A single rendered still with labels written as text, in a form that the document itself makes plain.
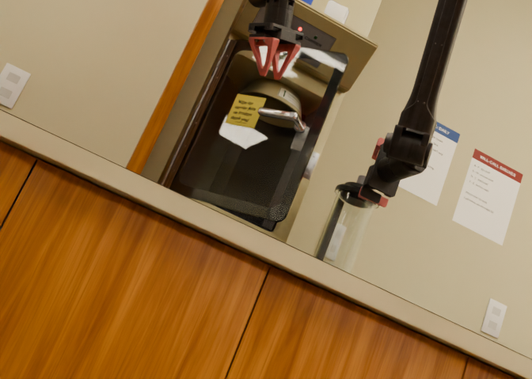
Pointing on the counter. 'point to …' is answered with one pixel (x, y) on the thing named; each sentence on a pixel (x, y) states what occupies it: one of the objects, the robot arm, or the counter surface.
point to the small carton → (336, 11)
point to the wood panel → (166, 101)
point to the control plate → (324, 41)
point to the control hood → (335, 28)
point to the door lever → (283, 117)
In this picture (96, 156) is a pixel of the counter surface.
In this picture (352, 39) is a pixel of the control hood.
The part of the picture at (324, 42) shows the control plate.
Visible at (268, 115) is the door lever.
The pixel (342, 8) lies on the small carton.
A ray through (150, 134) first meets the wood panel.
